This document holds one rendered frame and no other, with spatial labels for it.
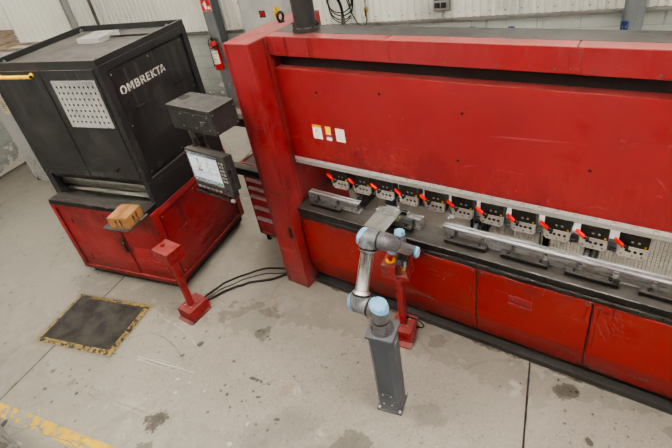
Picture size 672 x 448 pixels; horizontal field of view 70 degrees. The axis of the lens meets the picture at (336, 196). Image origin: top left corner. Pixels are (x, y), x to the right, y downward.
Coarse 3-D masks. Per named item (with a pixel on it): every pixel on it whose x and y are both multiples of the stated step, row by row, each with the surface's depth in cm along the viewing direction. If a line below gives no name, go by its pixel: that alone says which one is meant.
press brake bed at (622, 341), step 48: (336, 240) 403; (336, 288) 444; (384, 288) 405; (432, 288) 367; (480, 288) 338; (528, 288) 314; (480, 336) 370; (528, 336) 339; (576, 336) 313; (624, 336) 292; (624, 384) 321
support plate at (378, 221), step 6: (378, 210) 365; (372, 216) 360; (378, 216) 359; (384, 216) 358; (390, 216) 357; (396, 216) 356; (366, 222) 355; (372, 222) 354; (378, 222) 353; (384, 222) 352; (390, 222) 351; (372, 228) 349; (378, 228) 347; (384, 228) 346
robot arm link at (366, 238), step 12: (360, 240) 289; (372, 240) 284; (360, 252) 293; (372, 252) 288; (360, 264) 291; (372, 264) 293; (360, 276) 292; (360, 288) 292; (348, 300) 295; (360, 300) 291; (360, 312) 292
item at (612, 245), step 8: (448, 208) 366; (544, 216) 332; (504, 224) 345; (576, 224) 321; (536, 232) 333; (616, 232) 308; (576, 240) 319; (608, 240) 306; (608, 248) 309; (616, 248) 307
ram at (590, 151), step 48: (288, 96) 358; (336, 96) 332; (384, 96) 309; (432, 96) 290; (480, 96) 272; (528, 96) 257; (576, 96) 243; (624, 96) 231; (336, 144) 357; (384, 144) 331; (432, 144) 308; (480, 144) 289; (528, 144) 271; (576, 144) 256; (624, 144) 242; (480, 192) 308; (528, 192) 288; (576, 192) 271; (624, 192) 255
